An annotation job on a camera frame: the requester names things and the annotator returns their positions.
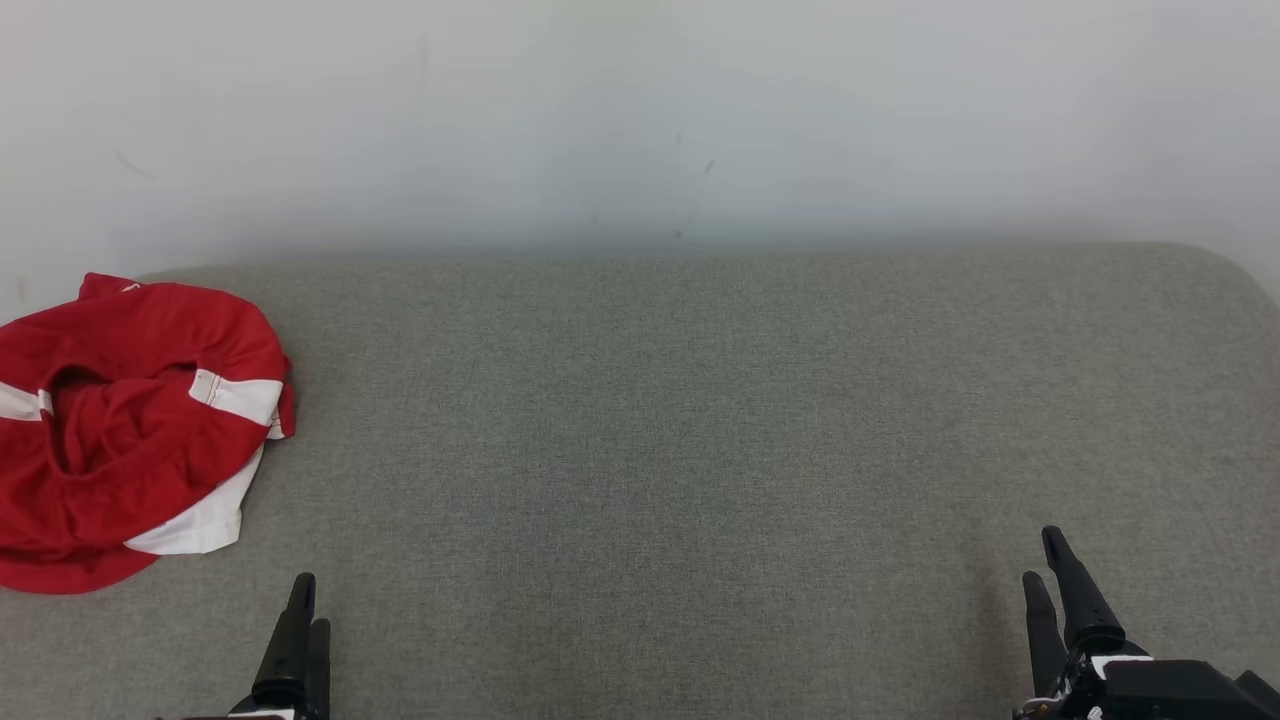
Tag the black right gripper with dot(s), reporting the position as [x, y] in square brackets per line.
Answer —
[1170, 695]

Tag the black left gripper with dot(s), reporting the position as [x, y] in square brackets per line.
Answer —
[265, 711]

